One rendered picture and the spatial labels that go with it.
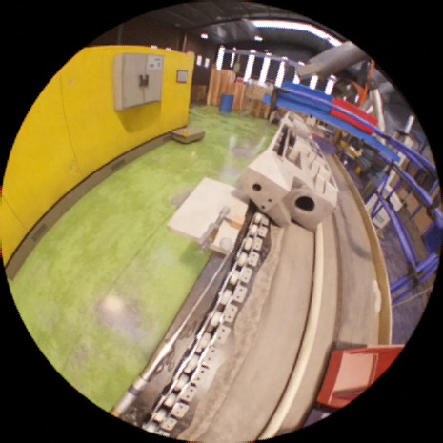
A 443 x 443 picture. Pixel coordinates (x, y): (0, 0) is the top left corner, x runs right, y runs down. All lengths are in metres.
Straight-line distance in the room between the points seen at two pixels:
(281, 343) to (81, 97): 2.42
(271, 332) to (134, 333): 0.99
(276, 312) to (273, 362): 0.15
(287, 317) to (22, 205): 2.31
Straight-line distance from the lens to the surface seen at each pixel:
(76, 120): 2.15
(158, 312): 1.22
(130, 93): 2.25
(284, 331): 0.50
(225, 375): 0.46
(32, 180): 2.10
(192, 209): 0.54
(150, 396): 0.47
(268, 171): 0.51
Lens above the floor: 1.18
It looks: 49 degrees down
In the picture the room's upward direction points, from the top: 13 degrees clockwise
